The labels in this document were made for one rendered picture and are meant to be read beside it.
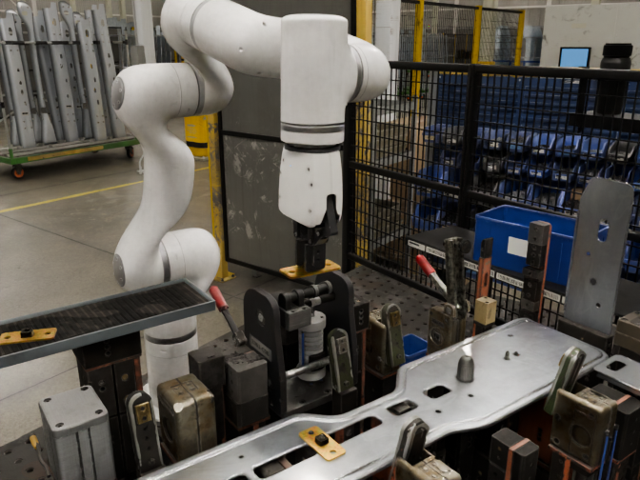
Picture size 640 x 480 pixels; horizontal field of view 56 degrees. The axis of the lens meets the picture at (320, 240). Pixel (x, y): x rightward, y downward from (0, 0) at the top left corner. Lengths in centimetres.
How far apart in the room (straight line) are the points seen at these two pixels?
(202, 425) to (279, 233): 289
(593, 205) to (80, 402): 107
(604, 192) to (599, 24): 640
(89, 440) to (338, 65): 62
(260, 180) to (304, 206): 306
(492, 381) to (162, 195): 74
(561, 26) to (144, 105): 701
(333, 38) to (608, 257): 87
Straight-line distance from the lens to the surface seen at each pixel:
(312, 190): 77
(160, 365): 143
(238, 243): 414
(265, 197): 384
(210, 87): 116
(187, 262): 133
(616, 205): 140
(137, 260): 128
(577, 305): 150
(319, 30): 75
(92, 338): 105
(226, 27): 91
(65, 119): 894
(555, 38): 788
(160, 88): 113
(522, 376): 125
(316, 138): 76
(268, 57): 89
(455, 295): 133
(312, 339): 118
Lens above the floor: 162
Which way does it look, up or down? 18 degrees down
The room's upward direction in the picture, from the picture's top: straight up
